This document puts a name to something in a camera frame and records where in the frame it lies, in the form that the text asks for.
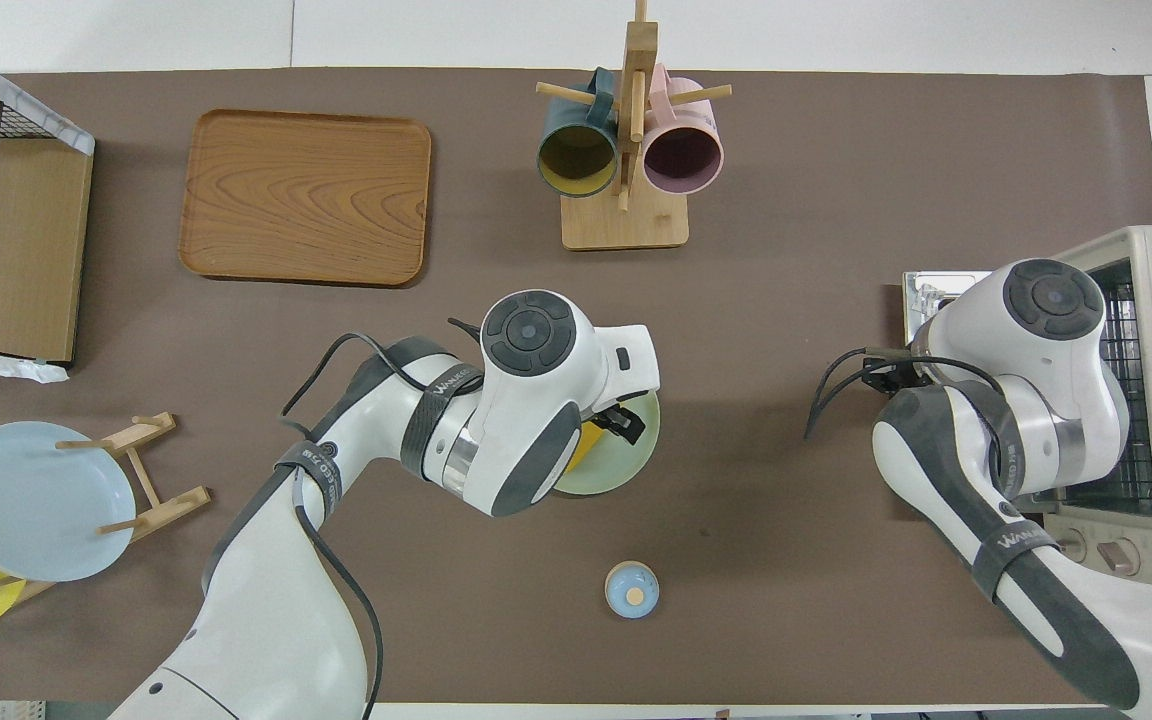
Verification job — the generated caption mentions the metal oven rack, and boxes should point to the metal oven rack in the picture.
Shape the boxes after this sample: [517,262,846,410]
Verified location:
[1099,262,1152,517]

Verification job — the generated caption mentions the wooden serving tray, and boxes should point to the wooden serving tray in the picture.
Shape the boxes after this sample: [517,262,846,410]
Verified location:
[178,108,433,288]

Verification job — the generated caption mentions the wooden mug tree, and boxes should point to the wooden mug tree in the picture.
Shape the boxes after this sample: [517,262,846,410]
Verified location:
[536,0,734,251]

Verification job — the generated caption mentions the brown table mat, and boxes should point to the brown table mat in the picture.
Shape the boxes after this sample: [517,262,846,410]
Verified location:
[0,68,1152,706]

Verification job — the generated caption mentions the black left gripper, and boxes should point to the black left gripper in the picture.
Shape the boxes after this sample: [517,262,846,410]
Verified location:
[591,398,649,446]

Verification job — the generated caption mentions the pink mug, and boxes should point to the pink mug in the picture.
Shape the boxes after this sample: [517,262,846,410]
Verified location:
[641,63,726,196]

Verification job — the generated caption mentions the wooden plate rack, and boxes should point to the wooden plate rack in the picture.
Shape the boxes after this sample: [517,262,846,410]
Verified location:
[0,411,213,606]

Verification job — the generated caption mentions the dark teal mug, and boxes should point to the dark teal mug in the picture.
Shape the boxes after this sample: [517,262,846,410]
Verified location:
[536,67,620,199]

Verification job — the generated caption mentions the pale green plate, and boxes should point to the pale green plate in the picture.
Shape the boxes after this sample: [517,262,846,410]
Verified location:
[551,390,662,497]

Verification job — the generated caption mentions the wooden two-step shelf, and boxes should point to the wooden two-step shelf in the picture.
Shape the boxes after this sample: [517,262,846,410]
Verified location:
[0,80,95,363]

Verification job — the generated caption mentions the light blue plate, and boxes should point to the light blue plate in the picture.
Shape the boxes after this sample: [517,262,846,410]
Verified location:
[0,421,137,583]

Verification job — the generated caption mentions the wooden shelf box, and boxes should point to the wooden shelf box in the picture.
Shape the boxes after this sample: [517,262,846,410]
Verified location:
[0,40,97,384]

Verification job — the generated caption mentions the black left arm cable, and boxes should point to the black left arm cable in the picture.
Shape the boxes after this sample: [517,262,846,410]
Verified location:
[281,318,485,720]

